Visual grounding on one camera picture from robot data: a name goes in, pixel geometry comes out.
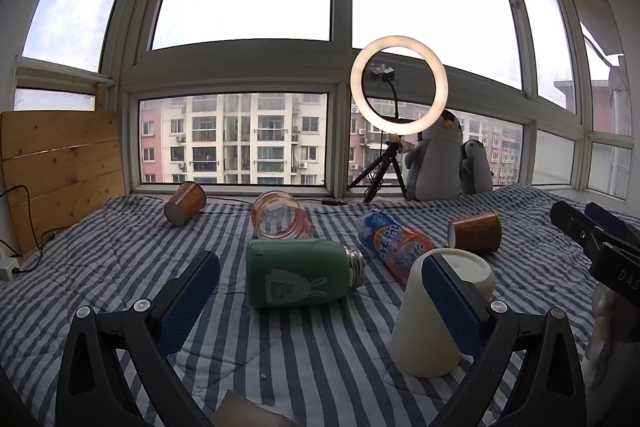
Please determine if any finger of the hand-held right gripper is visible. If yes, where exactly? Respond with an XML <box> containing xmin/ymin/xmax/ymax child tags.
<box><xmin>549</xmin><ymin>200</ymin><xmax>627</xmax><ymax>260</ymax></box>
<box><xmin>584</xmin><ymin>201</ymin><xmax>640</xmax><ymax>242</ymax></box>

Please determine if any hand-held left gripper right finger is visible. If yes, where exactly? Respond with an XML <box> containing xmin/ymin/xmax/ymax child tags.
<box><xmin>421</xmin><ymin>252</ymin><xmax>587</xmax><ymax>427</ymax></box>

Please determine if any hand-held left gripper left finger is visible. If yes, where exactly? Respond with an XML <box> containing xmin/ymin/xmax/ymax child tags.
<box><xmin>56</xmin><ymin>250</ymin><xmax>221</xmax><ymax>427</ymax></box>

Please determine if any cream white cup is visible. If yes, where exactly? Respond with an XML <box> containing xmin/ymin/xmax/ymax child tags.
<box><xmin>388</xmin><ymin>248</ymin><xmax>496</xmax><ymax>378</ymax></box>

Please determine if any brown paper cup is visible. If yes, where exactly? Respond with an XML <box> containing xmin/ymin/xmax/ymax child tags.
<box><xmin>163</xmin><ymin>180</ymin><xmax>207</xmax><ymax>227</ymax></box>
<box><xmin>447</xmin><ymin>210</ymin><xmax>503</xmax><ymax>253</ymax></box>

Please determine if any person's right hand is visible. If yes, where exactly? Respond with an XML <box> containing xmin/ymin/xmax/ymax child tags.
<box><xmin>585</xmin><ymin>283</ymin><xmax>640</xmax><ymax>389</ymax></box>

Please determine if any blue white striped blanket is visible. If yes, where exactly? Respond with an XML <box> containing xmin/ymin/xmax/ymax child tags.
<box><xmin>0</xmin><ymin>182</ymin><xmax>640</xmax><ymax>427</ymax></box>

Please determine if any green rabbit print bottle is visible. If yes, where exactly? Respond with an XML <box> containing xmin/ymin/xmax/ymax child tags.
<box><xmin>245</xmin><ymin>239</ymin><xmax>367</xmax><ymax>310</ymax></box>

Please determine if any small grey penguin plush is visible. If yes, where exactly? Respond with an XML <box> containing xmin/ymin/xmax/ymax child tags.
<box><xmin>459</xmin><ymin>140</ymin><xmax>496</xmax><ymax>196</ymax></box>

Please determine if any large grey penguin plush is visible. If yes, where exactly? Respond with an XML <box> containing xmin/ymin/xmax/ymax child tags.
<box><xmin>404</xmin><ymin>110</ymin><xmax>466</xmax><ymax>200</ymax></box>

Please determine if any black tripod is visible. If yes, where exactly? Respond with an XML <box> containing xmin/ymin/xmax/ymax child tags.
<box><xmin>347</xmin><ymin>133</ymin><xmax>409</xmax><ymax>204</ymax></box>

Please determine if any apartment building outside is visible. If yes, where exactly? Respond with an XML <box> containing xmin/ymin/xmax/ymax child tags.
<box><xmin>139</xmin><ymin>93</ymin><xmax>525</xmax><ymax>188</ymax></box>

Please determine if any wooden board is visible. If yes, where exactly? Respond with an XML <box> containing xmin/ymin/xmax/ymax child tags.
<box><xmin>0</xmin><ymin>109</ymin><xmax>126</xmax><ymax>256</ymax></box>

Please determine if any white power strip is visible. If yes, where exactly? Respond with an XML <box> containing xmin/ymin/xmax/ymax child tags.
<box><xmin>0</xmin><ymin>252</ymin><xmax>21</xmax><ymax>281</ymax></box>

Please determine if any black phone holder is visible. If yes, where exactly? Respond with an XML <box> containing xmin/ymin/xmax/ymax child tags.
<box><xmin>369</xmin><ymin>63</ymin><xmax>402</xmax><ymax>124</ymax></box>

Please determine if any thin black cable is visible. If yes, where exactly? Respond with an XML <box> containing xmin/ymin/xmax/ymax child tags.
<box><xmin>204</xmin><ymin>195</ymin><xmax>349</xmax><ymax>207</ymax></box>

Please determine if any black power cable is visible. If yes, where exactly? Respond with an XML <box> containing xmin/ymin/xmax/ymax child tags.
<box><xmin>0</xmin><ymin>184</ymin><xmax>59</xmax><ymax>275</ymax></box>

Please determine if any white ring light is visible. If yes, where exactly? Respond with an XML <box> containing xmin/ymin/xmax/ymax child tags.
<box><xmin>349</xmin><ymin>35</ymin><xmax>449</xmax><ymax>136</ymax></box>

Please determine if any white window frame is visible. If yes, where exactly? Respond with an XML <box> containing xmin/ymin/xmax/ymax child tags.
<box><xmin>12</xmin><ymin>0</ymin><xmax>636</xmax><ymax>202</ymax></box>

